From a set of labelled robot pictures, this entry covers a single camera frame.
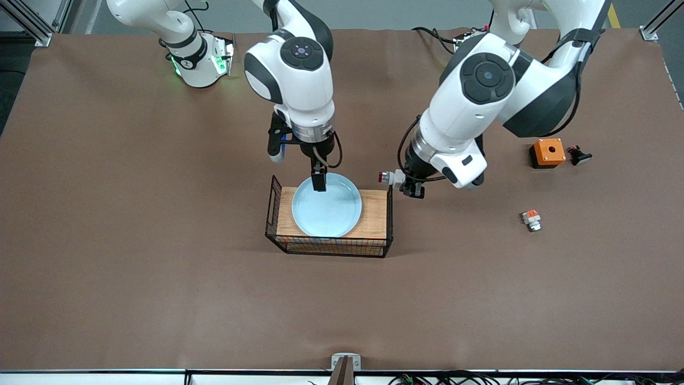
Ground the white table edge rail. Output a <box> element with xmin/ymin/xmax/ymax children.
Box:
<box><xmin>0</xmin><ymin>369</ymin><xmax>684</xmax><ymax>385</ymax></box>

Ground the black cable bundle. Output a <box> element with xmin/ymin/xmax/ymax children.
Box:
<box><xmin>387</xmin><ymin>371</ymin><xmax>658</xmax><ymax>385</ymax></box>

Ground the grey metal bracket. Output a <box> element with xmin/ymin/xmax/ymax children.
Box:
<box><xmin>331</xmin><ymin>353</ymin><xmax>361</xmax><ymax>372</ymax></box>

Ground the aluminium frame profile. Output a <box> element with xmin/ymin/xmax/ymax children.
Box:
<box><xmin>641</xmin><ymin>0</ymin><xmax>684</xmax><ymax>42</ymax></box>
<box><xmin>0</xmin><ymin>0</ymin><xmax>73</xmax><ymax>49</ymax></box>

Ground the wooden board lid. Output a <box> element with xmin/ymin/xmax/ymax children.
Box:
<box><xmin>276</xmin><ymin>187</ymin><xmax>388</xmax><ymax>240</ymax></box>

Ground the brown paper table cover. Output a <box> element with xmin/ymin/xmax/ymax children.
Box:
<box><xmin>0</xmin><ymin>27</ymin><xmax>684</xmax><ymax>372</ymax></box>

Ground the black left arm base cable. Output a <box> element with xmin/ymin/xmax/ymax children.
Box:
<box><xmin>411</xmin><ymin>27</ymin><xmax>465</xmax><ymax>49</ymax></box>

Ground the tan support bar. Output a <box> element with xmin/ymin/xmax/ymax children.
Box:
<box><xmin>327</xmin><ymin>357</ymin><xmax>355</xmax><ymax>385</ymax></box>

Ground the black wire basket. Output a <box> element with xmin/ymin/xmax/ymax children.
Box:
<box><xmin>265</xmin><ymin>175</ymin><xmax>394</xmax><ymax>259</ymax></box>

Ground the red push button switch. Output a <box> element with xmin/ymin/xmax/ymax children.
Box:
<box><xmin>378</xmin><ymin>170</ymin><xmax>407</xmax><ymax>189</ymax></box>

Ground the orange button enclosure box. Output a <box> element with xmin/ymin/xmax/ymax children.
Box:
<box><xmin>529</xmin><ymin>138</ymin><xmax>566</xmax><ymax>170</ymax></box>

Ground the light blue round plate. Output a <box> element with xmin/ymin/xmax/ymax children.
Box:
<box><xmin>291</xmin><ymin>172</ymin><xmax>363</xmax><ymax>238</ymax></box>

